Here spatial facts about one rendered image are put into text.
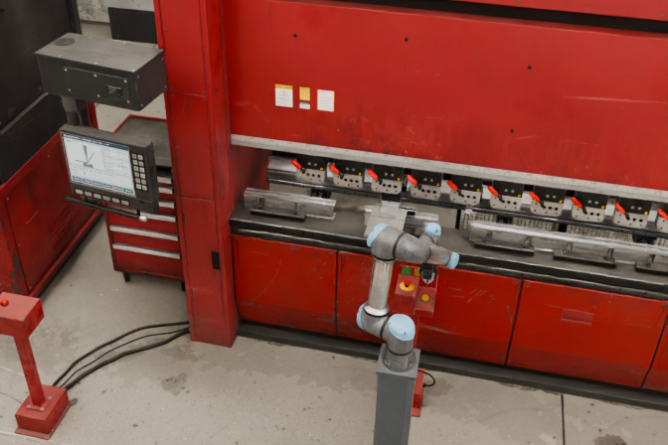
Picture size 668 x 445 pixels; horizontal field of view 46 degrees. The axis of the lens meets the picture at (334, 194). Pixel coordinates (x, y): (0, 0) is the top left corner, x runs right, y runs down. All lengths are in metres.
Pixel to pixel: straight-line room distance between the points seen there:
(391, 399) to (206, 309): 1.39
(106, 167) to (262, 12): 1.01
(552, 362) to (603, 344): 0.31
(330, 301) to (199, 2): 1.81
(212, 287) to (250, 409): 0.70
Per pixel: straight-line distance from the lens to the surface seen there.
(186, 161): 4.06
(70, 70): 3.62
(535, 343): 4.47
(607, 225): 4.45
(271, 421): 4.41
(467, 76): 3.71
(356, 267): 4.27
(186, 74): 3.81
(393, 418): 3.81
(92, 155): 3.75
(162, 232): 4.90
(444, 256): 3.54
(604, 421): 4.67
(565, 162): 3.91
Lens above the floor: 3.38
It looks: 34 degrees down
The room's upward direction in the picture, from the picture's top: 1 degrees clockwise
